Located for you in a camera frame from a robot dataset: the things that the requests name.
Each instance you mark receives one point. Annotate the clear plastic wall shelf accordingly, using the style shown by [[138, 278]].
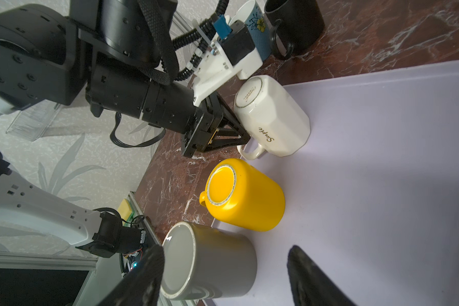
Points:
[[32, 123]]

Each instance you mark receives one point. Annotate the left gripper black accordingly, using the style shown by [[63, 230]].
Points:
[[124, 89]]

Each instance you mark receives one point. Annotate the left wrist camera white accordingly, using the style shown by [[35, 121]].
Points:
[[234, 55]]

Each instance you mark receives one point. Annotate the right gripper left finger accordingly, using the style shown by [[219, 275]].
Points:
[[142, 285]]

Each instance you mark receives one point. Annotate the yellow sponge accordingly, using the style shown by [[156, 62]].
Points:
[[126, 211]]

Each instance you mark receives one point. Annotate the yellow mug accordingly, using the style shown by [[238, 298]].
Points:
[[238, 194]]

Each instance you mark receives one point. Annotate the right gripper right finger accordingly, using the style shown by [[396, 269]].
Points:
[[309, 284]]

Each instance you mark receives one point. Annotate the left circuit board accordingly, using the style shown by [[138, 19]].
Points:
[[129, 261]]

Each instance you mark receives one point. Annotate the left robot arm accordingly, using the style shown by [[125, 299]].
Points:
[[122, 55]]

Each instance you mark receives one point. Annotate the blue patterned mug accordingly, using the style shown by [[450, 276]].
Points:
[[252, 16]]

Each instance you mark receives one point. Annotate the black mug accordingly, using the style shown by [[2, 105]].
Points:
[[296, 25]]

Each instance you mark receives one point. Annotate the grey mug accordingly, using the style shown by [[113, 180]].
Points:
[[201, 262]]

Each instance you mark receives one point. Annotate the lilac tray mat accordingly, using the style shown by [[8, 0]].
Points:
[[373, 196]]

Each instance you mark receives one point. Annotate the white upside-down mug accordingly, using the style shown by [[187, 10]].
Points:
[[270, 116]]

